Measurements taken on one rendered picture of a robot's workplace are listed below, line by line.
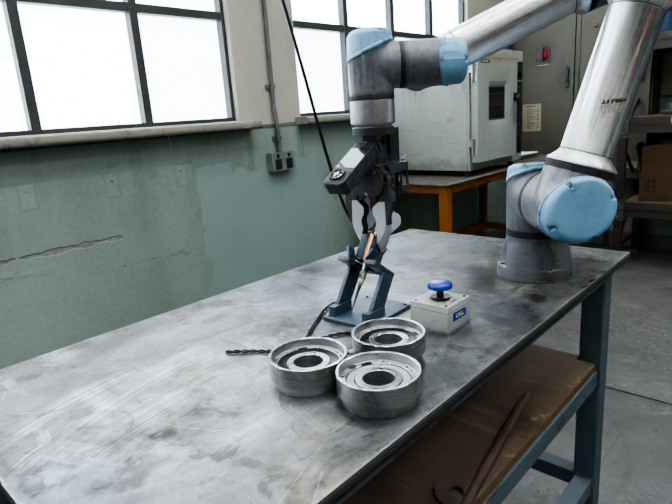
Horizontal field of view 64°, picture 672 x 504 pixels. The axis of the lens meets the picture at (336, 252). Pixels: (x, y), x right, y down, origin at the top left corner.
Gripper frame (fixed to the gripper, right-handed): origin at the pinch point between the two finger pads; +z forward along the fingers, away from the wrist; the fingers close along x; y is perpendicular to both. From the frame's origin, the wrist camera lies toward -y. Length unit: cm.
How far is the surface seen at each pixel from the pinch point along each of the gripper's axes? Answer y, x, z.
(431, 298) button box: -1.6, -12.6, 7.4
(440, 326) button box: -3.8, -15.4, 10.8
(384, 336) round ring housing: -13.7, -11.6, 9.7
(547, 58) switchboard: 359, 93, -53
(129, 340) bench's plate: -32.4, 27.9, 12.2
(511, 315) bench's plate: 8.9, -21.7, 12.1
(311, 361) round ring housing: -24.7, -7.0, 10.3
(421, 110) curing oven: 189, 102, -22
